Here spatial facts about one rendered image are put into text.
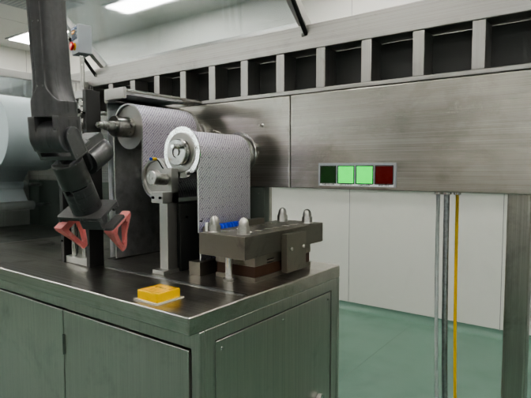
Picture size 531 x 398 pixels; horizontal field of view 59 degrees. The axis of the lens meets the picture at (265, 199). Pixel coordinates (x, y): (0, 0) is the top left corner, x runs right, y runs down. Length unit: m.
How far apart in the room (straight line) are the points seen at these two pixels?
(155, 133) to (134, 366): 0.72
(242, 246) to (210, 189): 0.25
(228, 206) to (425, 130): 0.61
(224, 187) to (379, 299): 2.80
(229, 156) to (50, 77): 0.69
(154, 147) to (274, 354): 0.74
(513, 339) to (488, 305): 2.28
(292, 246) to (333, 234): 2.80
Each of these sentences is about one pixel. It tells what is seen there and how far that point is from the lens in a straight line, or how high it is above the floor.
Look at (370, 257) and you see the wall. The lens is 4.02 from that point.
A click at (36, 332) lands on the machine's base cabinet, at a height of 0.72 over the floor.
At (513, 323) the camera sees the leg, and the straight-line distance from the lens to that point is 1.52.
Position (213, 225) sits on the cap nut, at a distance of 1.28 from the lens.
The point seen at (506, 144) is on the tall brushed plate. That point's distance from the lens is 1.30.
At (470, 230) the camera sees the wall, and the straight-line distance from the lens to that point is 3.73.
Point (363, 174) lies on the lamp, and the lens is 1.40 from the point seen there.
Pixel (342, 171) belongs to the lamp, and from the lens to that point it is 1.43.
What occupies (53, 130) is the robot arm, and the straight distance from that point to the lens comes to 0.89.
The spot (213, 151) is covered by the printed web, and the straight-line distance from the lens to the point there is 1.39.
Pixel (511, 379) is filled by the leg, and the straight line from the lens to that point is 1.57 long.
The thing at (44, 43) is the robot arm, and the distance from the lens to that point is 0.91.
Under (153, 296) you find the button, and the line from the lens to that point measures 1.11.
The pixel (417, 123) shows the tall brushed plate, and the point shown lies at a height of 1.33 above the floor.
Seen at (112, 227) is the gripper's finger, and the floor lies 1.09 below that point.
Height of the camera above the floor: 1.21
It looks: 4 degrees down
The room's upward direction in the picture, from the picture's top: straight up
